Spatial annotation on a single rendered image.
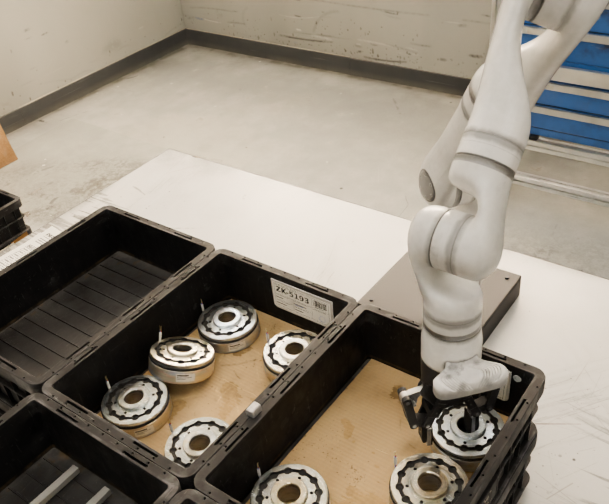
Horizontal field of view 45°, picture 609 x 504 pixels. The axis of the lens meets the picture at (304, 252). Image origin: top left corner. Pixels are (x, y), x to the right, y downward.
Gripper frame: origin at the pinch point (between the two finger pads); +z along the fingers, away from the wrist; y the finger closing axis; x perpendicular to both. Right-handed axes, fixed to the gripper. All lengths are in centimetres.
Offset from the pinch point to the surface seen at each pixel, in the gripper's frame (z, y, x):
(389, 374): 3.9, 3.3, -16.0
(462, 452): 0.9, -0.6, 3.6
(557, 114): 43, -106, -160
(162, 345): -1.2, 37.2, -28.3
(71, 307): 4, 54, -50
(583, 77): 27, -110, -152
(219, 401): 3.9, 30.0, -18.4
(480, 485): -5.8, 1.6, 13.7
